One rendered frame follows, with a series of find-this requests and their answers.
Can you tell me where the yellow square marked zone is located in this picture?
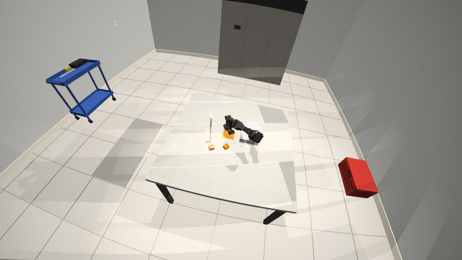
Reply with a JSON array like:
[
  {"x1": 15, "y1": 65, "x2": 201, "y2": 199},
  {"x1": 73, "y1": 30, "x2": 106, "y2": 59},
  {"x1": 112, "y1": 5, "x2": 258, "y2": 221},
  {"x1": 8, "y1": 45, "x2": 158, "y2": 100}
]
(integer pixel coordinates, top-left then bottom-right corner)
[{"x1": 222, "y1": 129, "x2": 235, "y2": 139}]

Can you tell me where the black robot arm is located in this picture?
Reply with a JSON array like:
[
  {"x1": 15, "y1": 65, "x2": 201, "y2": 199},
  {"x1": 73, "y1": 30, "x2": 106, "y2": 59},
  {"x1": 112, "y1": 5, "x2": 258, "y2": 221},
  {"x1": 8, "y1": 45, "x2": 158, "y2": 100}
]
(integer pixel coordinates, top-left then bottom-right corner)
[{"x1": 223, "y1": 116, "x2": 264, "y2": 143}]

